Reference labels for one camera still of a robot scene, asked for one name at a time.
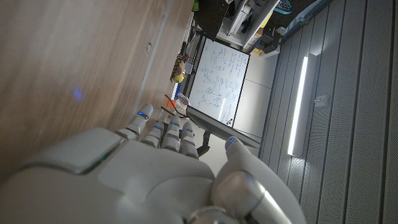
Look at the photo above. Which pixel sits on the clear plastic cup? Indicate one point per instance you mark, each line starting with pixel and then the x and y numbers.
pixel 183 100

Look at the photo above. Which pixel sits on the white whiteboard with writing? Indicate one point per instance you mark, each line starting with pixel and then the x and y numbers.
pixel 220 77

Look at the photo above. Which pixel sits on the grey ceiling sensor box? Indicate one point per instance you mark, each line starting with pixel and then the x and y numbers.
pixel 321 101

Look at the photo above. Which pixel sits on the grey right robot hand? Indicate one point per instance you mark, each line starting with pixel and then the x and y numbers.
pixel 140 186

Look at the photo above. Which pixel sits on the black laptop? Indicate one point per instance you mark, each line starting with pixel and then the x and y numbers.
pixel 211 15

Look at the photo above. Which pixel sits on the long ceiling light bar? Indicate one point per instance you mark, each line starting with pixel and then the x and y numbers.
pixel 298 105

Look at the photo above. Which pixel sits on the orange cube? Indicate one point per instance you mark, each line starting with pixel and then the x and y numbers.
pixel 172 103

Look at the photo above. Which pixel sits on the white shelf unit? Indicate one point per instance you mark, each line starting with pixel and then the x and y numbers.
pixel 239 18

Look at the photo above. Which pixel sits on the yellow tennis ball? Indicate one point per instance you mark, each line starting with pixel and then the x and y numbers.
pixel 178 78

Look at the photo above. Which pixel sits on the black computer monitor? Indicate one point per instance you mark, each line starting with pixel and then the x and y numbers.
pixel 217 127

